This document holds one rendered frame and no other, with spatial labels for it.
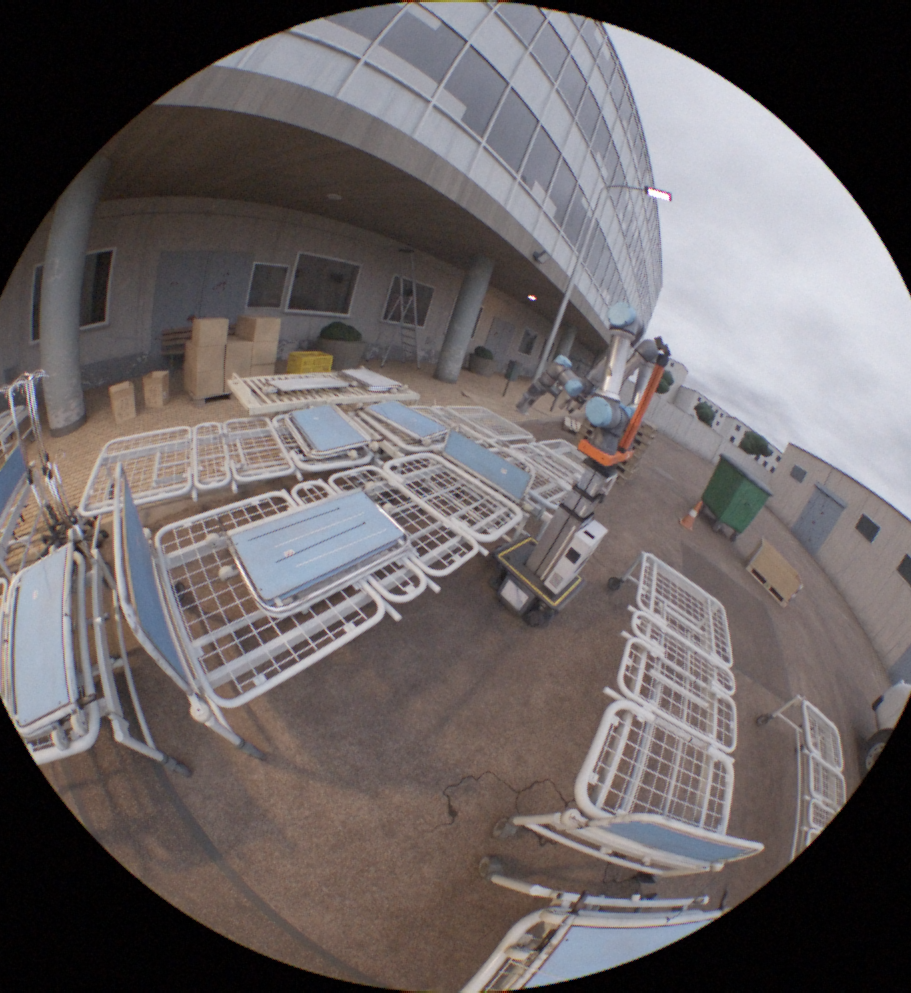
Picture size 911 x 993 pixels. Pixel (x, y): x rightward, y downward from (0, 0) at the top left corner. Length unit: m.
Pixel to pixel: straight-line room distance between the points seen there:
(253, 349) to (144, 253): 3.37
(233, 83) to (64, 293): 2.65
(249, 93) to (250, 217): 3.64
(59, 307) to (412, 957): 5.45
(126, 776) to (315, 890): 0.87
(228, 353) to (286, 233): 3.49
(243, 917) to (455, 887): 0.84
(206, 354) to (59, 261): 2.54
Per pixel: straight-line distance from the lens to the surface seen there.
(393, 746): 1.49
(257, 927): 1.65
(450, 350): 7.65
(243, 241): 6.90
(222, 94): 3.83
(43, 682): 1.36
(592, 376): 1.51
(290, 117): 3.85
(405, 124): 5.10
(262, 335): 4.56
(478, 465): 2.18
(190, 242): 6.74
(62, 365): 4.72
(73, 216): 4.81
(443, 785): 1.50
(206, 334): 4.25
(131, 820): 1.77
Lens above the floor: 1.45
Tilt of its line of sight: 30 degrees down
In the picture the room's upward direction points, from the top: 19 degrees clockwise
